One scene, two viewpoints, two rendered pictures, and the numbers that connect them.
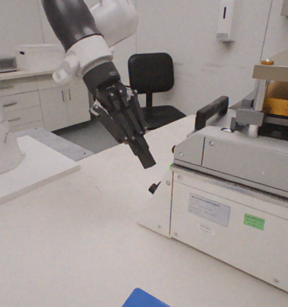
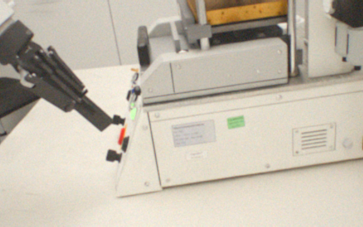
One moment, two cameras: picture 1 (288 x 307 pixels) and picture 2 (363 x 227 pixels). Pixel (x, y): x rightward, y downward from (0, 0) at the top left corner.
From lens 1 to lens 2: 32 cm
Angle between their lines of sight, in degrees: 31
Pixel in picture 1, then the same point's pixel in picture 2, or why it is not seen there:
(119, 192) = (64, 184)
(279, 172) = (241, 69)
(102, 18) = not seen: outside the picture
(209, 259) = (208, 185)
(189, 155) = (159, 87)
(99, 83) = (19, 48)
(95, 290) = not seen: outside the picture
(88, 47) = not seen: outside the picture
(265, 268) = (256, 159)
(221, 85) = (67, 26)
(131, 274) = not seen: outside the picture
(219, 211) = (204, 129)
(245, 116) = (196, 32)
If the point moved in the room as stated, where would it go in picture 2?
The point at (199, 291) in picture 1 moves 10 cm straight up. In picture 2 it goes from (220, 209) to (215, 160)
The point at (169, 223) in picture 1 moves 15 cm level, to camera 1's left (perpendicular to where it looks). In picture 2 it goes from (157, 173) to (84, 212)
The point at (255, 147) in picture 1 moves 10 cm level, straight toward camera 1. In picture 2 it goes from (217, 55) to (237, 74)
